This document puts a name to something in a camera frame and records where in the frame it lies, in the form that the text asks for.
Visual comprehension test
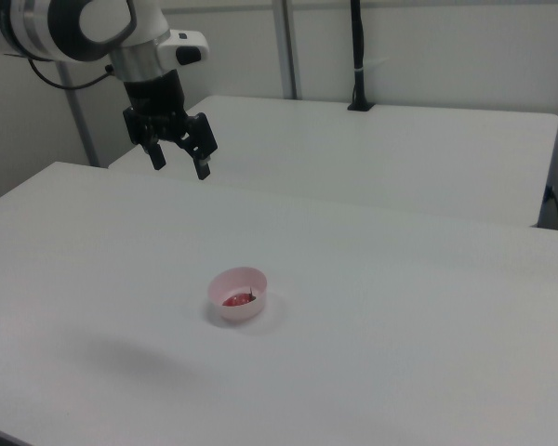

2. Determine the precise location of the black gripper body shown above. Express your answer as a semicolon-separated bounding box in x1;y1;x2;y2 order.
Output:
122;71;191;143

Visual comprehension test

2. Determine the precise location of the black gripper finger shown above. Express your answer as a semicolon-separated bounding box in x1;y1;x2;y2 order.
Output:
122;106;167;172
176;112;219;182

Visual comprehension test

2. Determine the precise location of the red toy strawberry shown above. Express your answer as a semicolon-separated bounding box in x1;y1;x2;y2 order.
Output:
221;286;258;308

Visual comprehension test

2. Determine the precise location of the pink plastic bowl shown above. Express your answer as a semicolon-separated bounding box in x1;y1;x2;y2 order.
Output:
206;266;269;324

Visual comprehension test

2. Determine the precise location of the white side table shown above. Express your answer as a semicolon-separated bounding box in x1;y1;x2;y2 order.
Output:
107;95;558;229

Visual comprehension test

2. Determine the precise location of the grey metal frame post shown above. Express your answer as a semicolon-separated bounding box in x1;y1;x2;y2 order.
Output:
55;59;100;167
271;0;304;100

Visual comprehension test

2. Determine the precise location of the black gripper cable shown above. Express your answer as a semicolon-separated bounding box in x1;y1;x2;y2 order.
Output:
26;55;117;90

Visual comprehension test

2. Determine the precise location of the black camera pole with base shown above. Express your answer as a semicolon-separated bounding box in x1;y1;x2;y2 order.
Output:
346;0;378;112

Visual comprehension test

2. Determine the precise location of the black power cable with plug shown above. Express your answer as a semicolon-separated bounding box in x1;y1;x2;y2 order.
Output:
542;184;558;230

